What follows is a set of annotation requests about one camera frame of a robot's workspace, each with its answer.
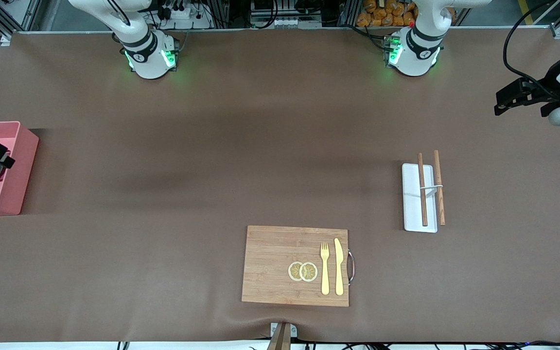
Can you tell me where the pink plastic box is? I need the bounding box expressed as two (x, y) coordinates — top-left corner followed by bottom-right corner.
(0, 121), (39, 217)

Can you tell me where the brown wooden chopstick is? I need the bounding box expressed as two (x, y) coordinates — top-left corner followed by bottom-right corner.
(417, 153), (429, 228)
(433, 150), (446, 227)

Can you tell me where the white rectangular tray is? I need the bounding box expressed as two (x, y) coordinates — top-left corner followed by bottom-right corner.
(402, 163), (443, 233)

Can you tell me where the orange bread pile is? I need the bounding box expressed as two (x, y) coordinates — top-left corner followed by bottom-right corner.
(356, 0), (418, 27)

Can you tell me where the small white power strip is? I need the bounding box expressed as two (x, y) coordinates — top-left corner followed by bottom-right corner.
(273, 17), (323, 29)

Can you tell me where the large white power strip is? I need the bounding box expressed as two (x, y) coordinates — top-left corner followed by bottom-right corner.
(156, 0), (212, 30)

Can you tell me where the yellow plastic knife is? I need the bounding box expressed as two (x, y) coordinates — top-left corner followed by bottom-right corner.
(334, 238), (345, 296)

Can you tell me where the yellow plastic fork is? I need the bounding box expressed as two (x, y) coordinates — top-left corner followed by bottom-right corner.
(320, 242), (331, 296)

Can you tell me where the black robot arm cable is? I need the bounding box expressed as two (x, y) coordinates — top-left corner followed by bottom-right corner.
(503, 0), (560, 86)

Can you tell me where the bamboo cutting board with handle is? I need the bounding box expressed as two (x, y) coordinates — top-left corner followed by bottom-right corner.
(241, 225), (356, 308)

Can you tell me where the grey metal bracket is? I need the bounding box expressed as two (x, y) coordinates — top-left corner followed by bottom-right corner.
(270, 323), (298, 339)

